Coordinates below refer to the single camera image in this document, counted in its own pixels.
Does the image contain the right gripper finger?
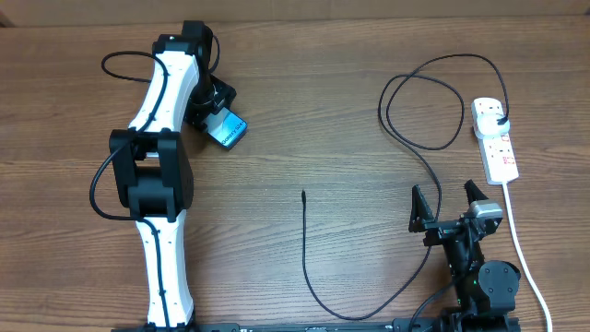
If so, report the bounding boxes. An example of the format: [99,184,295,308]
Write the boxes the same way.
[408,184,434,232]
[464,180,488,205]

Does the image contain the blue Galaxy smartphone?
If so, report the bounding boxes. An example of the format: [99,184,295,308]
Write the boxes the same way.
[205,108,248,149]

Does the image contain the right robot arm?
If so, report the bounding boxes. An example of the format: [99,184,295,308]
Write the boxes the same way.
[407,180,521,331]

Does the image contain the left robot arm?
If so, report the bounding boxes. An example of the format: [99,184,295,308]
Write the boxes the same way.
[105,20,247,331]

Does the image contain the white charger plug adapter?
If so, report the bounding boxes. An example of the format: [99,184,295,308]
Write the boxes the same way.
[474,113,511,139]

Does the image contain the white power strip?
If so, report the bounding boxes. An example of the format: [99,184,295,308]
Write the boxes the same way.
[471,97,519,185]

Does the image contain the black charging cable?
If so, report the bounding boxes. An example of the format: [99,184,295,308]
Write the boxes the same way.
[301,53,511,322]

